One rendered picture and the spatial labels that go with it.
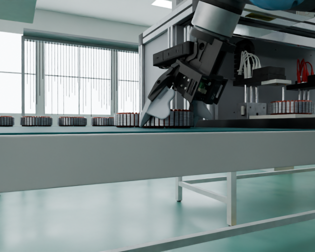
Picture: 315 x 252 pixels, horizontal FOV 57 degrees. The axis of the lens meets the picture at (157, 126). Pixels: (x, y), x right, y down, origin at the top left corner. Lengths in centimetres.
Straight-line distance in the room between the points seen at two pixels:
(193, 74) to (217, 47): 6
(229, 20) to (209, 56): 6
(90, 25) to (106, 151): 724
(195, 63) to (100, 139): 29
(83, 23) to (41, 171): 723
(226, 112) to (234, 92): 8
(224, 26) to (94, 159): 32
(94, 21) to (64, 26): 72
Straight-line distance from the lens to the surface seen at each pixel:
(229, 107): 104
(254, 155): 40
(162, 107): 53
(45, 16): 738
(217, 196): 240
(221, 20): 51
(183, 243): 153
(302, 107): 81
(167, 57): 58
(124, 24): 778
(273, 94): 119
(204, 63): 52
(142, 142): 31
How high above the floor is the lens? 76
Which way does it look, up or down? level
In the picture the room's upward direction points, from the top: straight up
